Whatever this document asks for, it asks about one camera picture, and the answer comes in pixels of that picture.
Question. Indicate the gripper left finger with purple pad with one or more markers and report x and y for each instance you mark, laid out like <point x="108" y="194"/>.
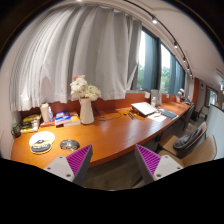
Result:
<point x="73" y="167"/>

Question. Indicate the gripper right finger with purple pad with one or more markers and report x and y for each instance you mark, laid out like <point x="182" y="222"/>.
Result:
<point x="153" y="166"/>

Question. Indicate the white round mouse pad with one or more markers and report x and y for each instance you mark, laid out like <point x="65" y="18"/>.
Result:
<point x="42" y="136"/>

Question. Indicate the round grey coaster disc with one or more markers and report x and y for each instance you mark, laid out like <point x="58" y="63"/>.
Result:
<point x="69" y="145"/>

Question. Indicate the white paper sheet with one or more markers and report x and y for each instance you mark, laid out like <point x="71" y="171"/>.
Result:
<point x="157" y="117"/>

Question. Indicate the blue box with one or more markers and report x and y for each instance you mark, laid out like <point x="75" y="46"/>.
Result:
<point x="62" y="118"/>

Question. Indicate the tan office chair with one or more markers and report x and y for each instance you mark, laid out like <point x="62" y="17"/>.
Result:
<point x="197" y="152"/>

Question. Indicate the white ceramic vase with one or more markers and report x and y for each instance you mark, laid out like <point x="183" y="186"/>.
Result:
<point x="86" y="113"/>

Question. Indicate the white laptop on stand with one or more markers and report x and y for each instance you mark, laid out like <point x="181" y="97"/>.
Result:
<point x="144" y="108"/>

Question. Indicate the far black chair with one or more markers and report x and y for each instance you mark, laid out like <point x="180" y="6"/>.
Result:
<point x="185" y="119"/>

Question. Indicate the stack of books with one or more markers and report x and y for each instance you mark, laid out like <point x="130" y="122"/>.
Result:
<point x="30" y="123"/>

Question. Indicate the white tissue roll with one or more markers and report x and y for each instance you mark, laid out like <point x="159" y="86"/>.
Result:
<point x="45" y="112"/>

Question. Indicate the dark green mug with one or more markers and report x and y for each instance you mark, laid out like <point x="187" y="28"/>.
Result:
<point x="16" y="132"/>

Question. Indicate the white desktop appliance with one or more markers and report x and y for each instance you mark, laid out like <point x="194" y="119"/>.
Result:
<point x="156" y="97"/>

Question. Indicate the white flower bouquet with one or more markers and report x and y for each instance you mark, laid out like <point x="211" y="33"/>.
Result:
<point x="80" y="89"/>

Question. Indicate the dark window curtain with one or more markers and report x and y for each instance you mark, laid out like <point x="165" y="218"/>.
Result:
<point x="148" y="60"/>

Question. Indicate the grey white curtain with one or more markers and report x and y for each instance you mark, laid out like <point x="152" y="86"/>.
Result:
<point x="99" y="43"/>

